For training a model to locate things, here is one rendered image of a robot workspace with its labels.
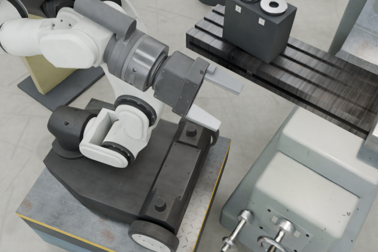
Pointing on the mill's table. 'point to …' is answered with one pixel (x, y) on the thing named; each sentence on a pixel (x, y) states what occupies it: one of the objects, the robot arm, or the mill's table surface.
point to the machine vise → (371, 142)
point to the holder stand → (258, 23)
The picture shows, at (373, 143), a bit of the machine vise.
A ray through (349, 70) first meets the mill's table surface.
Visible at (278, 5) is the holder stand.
